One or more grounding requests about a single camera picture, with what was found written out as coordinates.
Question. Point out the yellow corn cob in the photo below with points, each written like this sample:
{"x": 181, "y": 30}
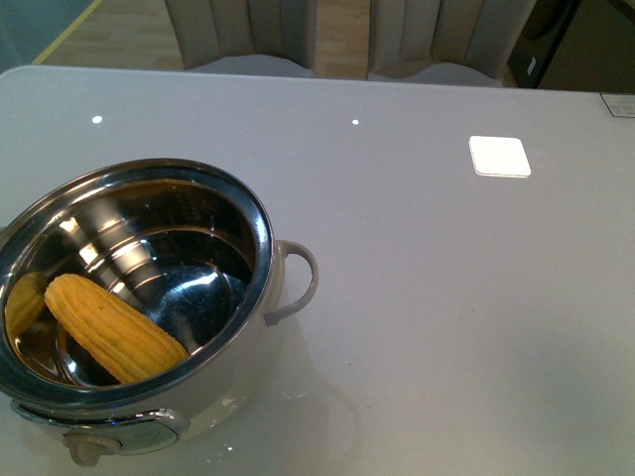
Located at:
{"x": 120, "y": 338}

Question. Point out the white electric cooking pot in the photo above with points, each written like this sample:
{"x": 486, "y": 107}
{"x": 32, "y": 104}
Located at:
{"x": 188, "y": 245}

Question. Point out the left beige upholstered chair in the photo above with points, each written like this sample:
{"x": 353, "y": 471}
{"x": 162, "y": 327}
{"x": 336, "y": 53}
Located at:
{"x": 267, "y": 37}

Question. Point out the beige upholstered chair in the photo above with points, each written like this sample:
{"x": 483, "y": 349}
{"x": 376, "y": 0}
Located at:
{"x": 267, "y": 37}
{"x": 449, "y": 42}

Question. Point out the right beige upholstered chair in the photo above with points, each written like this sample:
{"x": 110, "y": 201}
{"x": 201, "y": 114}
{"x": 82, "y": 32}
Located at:
{"x": 449, "y": 42}

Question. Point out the label sticker on table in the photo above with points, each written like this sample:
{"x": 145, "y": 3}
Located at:
{"x": 619, "y": 105}

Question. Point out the black washing machine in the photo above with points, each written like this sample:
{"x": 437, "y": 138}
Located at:
{"x": 577, "y": 45}

